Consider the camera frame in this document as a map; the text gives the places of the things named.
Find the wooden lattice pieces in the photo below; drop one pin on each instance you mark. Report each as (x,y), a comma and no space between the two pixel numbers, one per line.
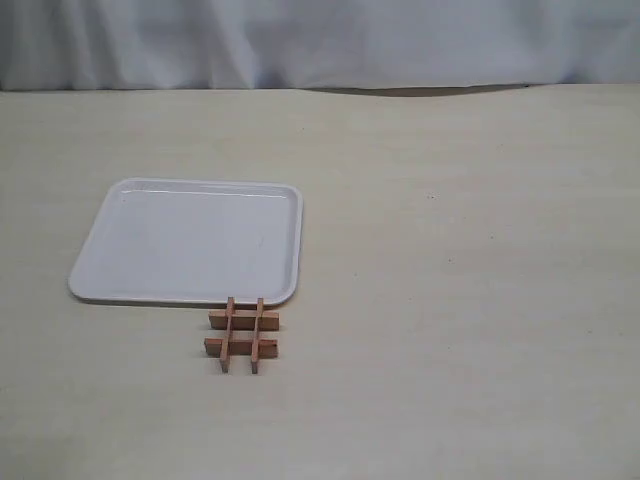
(244,320)
(266,348)

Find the white rectangular plastic tray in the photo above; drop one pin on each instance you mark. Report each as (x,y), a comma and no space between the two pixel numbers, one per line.
(169,241)

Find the white backdrop curtain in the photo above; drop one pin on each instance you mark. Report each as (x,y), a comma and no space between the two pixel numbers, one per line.
(91,45)

